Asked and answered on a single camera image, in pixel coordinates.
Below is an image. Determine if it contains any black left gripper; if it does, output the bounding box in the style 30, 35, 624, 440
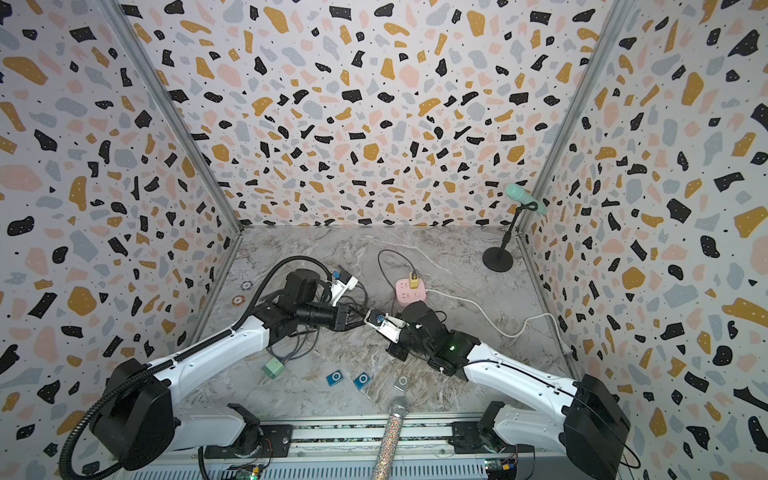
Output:
301, 302, 376, 333

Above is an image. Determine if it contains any grey cable of yellow charger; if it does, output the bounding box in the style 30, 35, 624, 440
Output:
376, 248, 418, 316

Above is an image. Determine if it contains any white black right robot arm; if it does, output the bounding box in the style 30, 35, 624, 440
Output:
366, 301, 631, 479

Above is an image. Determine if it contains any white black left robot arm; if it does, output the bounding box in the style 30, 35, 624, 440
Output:
58, 255, 365, 479

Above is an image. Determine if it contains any pink power strip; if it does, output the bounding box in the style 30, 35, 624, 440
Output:
395, 278, 427, 307

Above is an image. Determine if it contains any silver mp3 player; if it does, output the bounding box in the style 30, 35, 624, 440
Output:
394, 376, 409, 392

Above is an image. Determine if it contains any blue mp3 player right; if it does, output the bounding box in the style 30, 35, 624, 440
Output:
353, 372, 371, 390

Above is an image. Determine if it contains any blue mp3 player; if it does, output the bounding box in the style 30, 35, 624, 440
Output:
353, 372, 371, 390
326, 370, 344, 387

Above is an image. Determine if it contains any blue mp3 player left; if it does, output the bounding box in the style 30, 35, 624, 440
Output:
326, 370, 344, 387

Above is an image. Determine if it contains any glitter silver microphone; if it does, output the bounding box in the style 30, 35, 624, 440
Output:
371, 397, 409, 480

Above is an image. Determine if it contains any green USB charger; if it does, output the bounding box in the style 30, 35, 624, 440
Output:
262, 358, 285, 379

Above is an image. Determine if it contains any black microphone stand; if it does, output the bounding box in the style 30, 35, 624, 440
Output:
482, 201, 538, 273

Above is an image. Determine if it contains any green microphone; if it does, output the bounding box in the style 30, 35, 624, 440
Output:
505, 183, 547, 215

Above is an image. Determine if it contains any grey cable of pink charger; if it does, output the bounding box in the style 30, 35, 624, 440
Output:
335, 266, 370, 310

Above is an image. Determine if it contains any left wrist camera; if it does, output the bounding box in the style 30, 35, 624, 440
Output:
330, 268, 358, 307

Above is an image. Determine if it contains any grey cable of green charger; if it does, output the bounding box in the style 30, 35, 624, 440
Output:
266, 326, 322, 364

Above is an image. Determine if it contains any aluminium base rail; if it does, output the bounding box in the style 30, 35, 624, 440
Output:
113, 413, 637, 480

